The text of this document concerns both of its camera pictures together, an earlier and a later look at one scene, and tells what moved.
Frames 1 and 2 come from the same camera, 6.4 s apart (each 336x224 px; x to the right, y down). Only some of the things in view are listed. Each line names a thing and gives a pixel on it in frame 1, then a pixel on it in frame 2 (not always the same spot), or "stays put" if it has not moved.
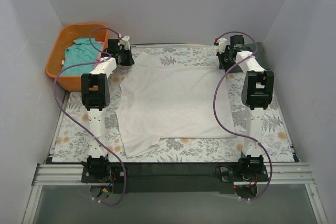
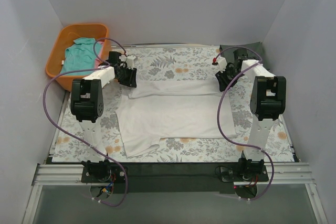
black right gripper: x=226 y=60 -> x=226 y=76
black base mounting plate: x=173 y=178 stays put
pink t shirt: x=102 y=44 stays put
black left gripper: x=126 y=57 -> x=128 y=74
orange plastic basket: x=65 y=39 stays put
